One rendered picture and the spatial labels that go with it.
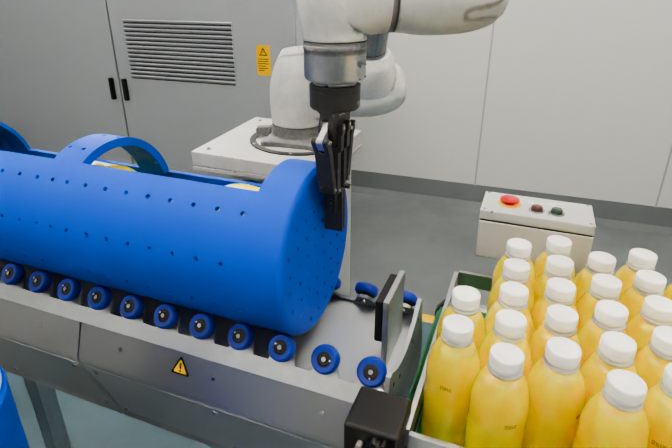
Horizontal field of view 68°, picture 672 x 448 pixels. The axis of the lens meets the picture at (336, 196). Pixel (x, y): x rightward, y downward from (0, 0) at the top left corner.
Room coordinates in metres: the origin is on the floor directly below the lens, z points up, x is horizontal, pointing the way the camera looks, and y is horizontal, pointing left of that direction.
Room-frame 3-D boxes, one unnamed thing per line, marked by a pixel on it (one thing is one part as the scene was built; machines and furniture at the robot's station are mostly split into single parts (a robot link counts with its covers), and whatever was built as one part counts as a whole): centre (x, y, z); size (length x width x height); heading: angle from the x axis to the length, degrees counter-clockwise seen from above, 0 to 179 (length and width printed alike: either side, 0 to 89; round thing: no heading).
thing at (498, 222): (0.87, -0.38, 1.05); 0.20 x 0.10 x 0.10; 69
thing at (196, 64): (3.04, 1.12, 0.72); 2.15 x 0.54 x 1.45; 70
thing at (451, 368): (0.52, -0.16, 0.99); 0.07 x 0.07 x 0.19
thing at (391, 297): (0.68, -0.09, 0.99); 0.10 x 0.02 x 0.12; 159
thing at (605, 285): (0.62, -0.39, 1.09); 0.04 x 0.04 x 0.02
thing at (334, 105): (0.73, 0.00, 1.32); 0.08 x 0.07 x 0.09; 159
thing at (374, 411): (0.48, -0.06, 0.95); 0.10 x 0.07 x 0.10; 159
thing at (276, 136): (1.48, 0.14, 1.08); 0.22 x 0.18 x 0.06; 77
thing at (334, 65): (0.73, 0.00, 1.39); 0.09 x 0.09 x 0.06
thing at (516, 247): (0.73, -0.30, 1.09); 0.04 x 0.04 x 0.02
